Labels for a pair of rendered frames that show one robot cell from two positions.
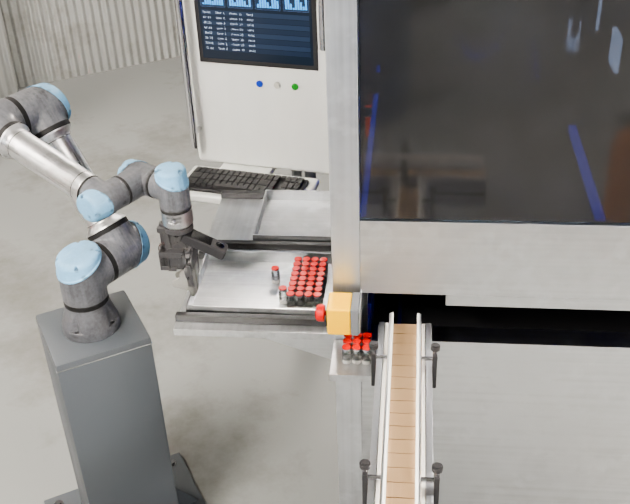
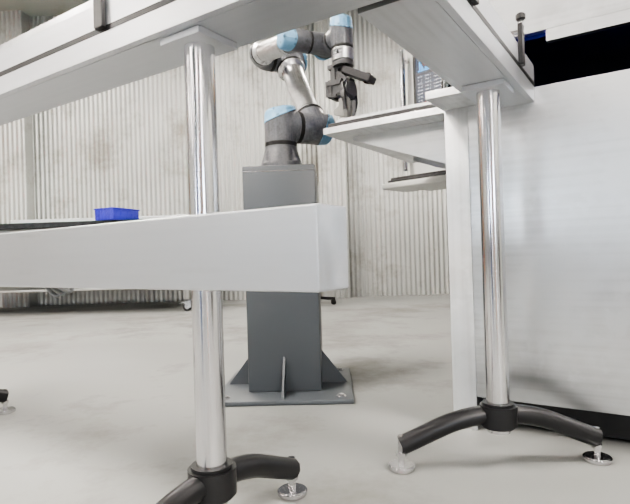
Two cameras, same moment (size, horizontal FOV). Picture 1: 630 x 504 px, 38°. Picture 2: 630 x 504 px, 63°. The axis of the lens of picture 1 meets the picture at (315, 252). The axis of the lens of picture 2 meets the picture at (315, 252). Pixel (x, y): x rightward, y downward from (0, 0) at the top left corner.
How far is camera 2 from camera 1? 185 cm
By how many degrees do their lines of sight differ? 41
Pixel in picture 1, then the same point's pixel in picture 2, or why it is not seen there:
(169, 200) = (335, 33)
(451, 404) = (562, 163)
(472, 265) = not seen: outside the picture
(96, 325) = (280, 154)
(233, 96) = not seen: hidden behind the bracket
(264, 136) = not seen: hidden behind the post
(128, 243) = (317, 115)
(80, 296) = (273, 130)
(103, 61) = (403, 289)
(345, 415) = (454, 194)
